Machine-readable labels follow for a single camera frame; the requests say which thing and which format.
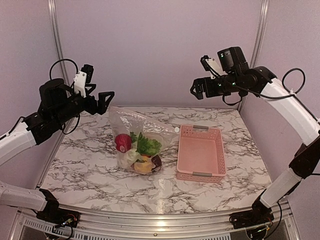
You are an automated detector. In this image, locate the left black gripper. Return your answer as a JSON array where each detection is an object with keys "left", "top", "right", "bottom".
[{"left": 53, "top": 83, "right": 114, "bottom": 126}]

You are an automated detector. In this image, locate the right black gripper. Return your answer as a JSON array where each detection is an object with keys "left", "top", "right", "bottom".
[{"left": 190, "top": 72, "right": 246, "bottom": 99}]

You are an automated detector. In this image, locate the dark red toy fruit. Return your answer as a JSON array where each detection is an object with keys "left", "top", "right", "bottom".
[{"left": 114, "top": 133, "right": 132, "bottom": 153}]

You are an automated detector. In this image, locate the clear zip top bag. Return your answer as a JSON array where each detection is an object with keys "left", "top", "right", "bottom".
[{"left": 108, "top": 106, "right": 180, "bottom": 175}]

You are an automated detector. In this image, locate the pink plastic basket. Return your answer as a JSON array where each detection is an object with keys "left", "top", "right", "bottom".
[{"left": 176, "top": 124, "right": 227, "bottom": 184}]

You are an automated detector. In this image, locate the yellow toy fruit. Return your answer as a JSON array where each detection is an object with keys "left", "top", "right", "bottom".
[{"left": 134, "top": 162, "right": 153, "bottom": 175}]

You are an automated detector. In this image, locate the dark maroon toy food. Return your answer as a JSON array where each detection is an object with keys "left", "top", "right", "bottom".
[{"left": 151, "top": 155, "right": 162, "bottom": 173}]

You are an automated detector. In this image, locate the white long toy vegetable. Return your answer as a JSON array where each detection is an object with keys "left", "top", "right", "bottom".
[{"left": 122, "top": 149, "right": 139, "bottom": 168}]

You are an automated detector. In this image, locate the orange toy fruit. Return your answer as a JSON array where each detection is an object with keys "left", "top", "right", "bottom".
[{"left": 141, "top": 155, "right": 152, "bottom": 161}]

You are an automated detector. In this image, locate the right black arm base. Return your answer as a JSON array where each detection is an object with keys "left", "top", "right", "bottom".
[{"left": 229, "top": 209, "right": 275, "bottom": 229}]

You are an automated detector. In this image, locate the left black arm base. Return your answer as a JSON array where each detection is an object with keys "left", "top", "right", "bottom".
[{"left": 36, "top": 207, "right": 80, "bottom": 228}]

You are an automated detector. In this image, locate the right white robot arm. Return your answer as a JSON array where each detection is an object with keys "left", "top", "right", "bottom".
[{"left": 190, "top": 66, "right": 320, "bottom": 224}]

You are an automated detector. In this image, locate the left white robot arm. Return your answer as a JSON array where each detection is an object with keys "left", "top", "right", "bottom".
[{"left": 0, "top": 78, "right": 115, "bottom": 223}]

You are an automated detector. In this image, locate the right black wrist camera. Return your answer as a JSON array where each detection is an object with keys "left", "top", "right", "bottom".
[{"left": 217, "top": 46, "right": 249, "bottom": 75}]

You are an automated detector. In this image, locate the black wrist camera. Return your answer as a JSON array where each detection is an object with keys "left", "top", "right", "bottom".
[
  {"left": 217, "top": 46, "right": 249, "bottom": 75},
  {"left": 39, "top": 78, "right": 67, "bottom": 109}
]

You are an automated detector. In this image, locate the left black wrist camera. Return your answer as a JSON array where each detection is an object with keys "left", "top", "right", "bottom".
[{"left": 39, "top": 78, "right": 67, "bottom": 109}]

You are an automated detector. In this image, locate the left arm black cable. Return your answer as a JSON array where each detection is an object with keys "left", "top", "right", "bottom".
[{"left": 49, "top": 58, "right": 82, "bottom": 136}]

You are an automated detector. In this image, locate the right aluminium frame post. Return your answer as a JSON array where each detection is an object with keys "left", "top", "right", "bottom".
[{"left": 237, "top": 0, "right": 270, "bottom": 111}]

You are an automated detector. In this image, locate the aluminium frame post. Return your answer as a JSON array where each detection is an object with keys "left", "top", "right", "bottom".
[
  {"left": 237, "top": 0, "right": 270, "bottom": 111},
  {"left": 47, "top": 0, "right": 70, "bottom": 85}
]

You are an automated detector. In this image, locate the left aluminium frame post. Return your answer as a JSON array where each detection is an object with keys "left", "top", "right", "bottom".
[{"left": 47, "top": 0, "right": 70, "bottom": 85}]

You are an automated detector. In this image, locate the front aluminium frame rail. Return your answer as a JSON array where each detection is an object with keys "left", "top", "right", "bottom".
[{"left": 9, "top": 197, "right": 301, "bottom": 240}]

